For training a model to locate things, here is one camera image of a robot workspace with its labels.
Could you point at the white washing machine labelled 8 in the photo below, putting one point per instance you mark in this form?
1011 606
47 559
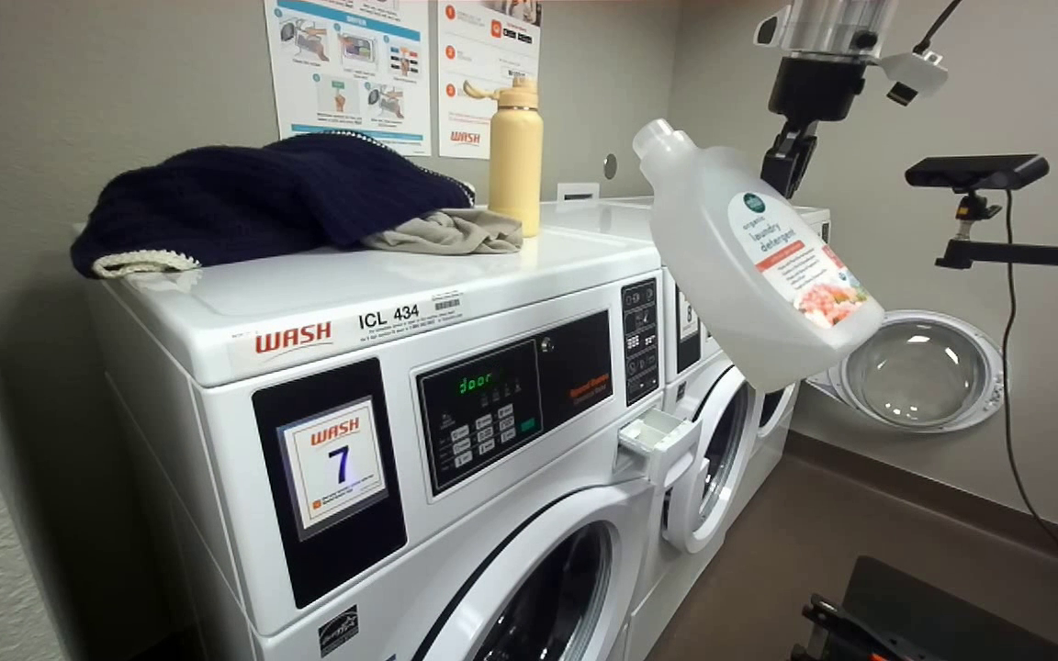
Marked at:
596 221

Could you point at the navy blue cloth bag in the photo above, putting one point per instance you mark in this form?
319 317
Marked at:
274 197

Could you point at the red and white poster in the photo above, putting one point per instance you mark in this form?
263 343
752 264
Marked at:
487 73

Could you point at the blue instruction poster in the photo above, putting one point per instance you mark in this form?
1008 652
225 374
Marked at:
348 59

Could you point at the beige cloth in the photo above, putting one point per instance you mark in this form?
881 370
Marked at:
457 230

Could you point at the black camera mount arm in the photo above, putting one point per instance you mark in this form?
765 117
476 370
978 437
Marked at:
1019 256

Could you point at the white detergent drawer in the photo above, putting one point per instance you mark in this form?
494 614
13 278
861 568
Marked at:
658 437

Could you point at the black stereo camera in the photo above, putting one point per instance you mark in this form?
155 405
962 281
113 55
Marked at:
975 171

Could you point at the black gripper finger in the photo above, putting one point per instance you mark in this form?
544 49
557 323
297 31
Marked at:
789 160

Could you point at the translucent detergent bottle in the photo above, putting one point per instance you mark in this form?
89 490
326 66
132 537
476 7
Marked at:
727 268

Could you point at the grey cart platform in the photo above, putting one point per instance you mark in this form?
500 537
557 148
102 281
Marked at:
946 611

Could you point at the number 8 label card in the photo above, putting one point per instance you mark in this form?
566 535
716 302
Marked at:
688 319

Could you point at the white-rimmed glass washer door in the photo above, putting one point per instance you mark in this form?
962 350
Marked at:
494 573
919 373

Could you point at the white washing machine labelled 7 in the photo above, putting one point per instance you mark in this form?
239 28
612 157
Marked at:
238 306

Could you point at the white wall outlet box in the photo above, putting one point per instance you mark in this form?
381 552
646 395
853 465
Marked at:
579 191

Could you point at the small round wall knob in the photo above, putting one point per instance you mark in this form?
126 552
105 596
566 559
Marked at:
608 166

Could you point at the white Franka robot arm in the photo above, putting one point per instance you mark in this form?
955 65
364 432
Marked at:
844 22

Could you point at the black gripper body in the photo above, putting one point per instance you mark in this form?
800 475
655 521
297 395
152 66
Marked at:
817 89

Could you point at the number 7 label card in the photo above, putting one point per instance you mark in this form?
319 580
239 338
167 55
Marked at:
332 465

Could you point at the yellow water bottle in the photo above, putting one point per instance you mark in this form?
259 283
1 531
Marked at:
515 160

